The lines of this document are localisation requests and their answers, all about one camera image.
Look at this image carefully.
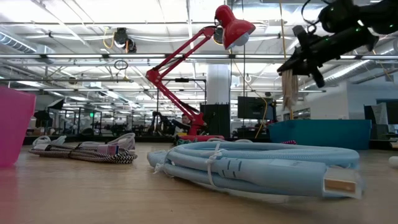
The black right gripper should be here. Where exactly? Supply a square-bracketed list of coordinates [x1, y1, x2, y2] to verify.
[277, 24, 380, 89]

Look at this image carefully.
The beige cloth strip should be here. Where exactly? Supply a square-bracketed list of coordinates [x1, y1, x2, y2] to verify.
[281, 68, 300, 110]

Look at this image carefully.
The light blue thick cable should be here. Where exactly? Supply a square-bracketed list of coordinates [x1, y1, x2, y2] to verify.
[146, 140, 365, 200]

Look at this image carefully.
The white thin cable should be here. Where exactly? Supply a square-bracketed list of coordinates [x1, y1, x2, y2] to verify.
[77, 133, 137, 151]
[206, 137, 253, 144]

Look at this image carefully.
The black-white braided cable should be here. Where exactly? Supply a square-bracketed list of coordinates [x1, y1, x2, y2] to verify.
[28, 143, 138, 165]

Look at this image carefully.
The pale grey thin cable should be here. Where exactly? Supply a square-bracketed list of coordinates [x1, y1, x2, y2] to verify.
[32, 134, 68, 149]

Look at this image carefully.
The black background monitor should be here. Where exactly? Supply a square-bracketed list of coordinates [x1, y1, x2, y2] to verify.
[237, 96, 275, 120]

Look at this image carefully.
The blue plastic bin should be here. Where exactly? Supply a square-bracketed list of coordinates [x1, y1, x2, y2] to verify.
[268, 119, 373, 151]

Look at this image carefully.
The red articulated desk lamp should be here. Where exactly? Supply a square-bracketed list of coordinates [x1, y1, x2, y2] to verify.
[145, 4, 257, 146]

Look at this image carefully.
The white building column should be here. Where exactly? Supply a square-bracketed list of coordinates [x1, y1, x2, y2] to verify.
[206, 63, 231, 105]

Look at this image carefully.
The black background cabinet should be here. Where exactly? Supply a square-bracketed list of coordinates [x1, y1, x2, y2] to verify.
[200, 103, 231, 138]

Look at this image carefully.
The dark background display panel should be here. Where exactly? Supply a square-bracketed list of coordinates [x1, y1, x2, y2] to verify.
[363, 98, 398, 126]

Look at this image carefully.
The person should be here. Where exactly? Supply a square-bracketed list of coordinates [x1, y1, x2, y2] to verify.
[180, 113, 193, 127]

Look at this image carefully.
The pink plastic bin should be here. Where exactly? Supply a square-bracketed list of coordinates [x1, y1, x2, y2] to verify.
[0, 86, 37, 169]

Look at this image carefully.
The yellow hanging extension cord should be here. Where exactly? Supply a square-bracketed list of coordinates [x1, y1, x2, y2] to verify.
[278, 0, 295, 121]

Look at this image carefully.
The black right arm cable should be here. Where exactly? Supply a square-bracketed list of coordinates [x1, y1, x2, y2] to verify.
[300, 0, 320, 34]

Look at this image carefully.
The black metal rack frame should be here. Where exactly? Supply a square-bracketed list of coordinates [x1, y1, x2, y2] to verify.
[156, 77, 208, 138]

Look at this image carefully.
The black ceiling cable reel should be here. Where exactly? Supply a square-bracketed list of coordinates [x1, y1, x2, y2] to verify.
[112, 27, 137, 54]

